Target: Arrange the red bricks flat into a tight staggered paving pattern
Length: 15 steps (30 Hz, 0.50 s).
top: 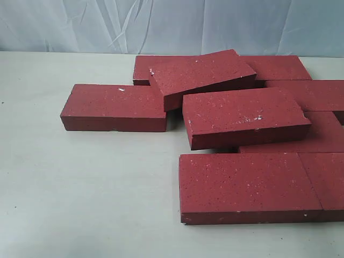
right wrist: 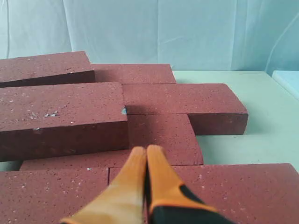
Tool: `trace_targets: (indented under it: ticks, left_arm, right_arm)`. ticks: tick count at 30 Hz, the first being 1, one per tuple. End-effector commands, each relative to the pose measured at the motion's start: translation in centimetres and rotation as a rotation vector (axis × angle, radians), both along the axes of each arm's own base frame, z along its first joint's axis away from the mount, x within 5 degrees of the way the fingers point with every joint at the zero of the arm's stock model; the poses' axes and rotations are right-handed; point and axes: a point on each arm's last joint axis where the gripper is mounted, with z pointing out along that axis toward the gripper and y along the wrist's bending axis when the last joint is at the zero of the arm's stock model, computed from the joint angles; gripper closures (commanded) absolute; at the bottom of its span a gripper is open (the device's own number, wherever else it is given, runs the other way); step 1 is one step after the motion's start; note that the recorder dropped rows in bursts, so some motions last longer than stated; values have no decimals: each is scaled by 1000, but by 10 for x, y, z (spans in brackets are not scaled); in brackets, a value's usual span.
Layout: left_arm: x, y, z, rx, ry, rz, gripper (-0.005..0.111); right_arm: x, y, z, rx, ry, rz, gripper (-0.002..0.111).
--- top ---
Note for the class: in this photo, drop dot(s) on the red brick with white scuffs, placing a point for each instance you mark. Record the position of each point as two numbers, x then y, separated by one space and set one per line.
243 117

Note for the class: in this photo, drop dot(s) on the front large red brick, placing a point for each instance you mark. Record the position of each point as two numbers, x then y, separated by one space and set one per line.
245 189

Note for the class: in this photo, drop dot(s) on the white backdrop sheet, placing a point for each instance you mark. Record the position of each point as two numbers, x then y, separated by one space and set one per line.
304 28

